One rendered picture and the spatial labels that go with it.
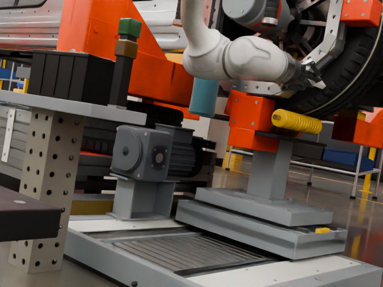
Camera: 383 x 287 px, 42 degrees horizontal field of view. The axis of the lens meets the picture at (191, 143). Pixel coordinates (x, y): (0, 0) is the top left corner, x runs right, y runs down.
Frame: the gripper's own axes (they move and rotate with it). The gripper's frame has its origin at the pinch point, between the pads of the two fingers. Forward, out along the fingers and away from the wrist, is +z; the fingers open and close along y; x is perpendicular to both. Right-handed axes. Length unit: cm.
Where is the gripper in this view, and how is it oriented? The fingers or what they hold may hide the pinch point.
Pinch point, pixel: (316, 82)
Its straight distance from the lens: 160.2
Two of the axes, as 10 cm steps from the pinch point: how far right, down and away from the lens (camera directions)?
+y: 6.4, -5.9, -4.8
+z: 6.5, 0.9, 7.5
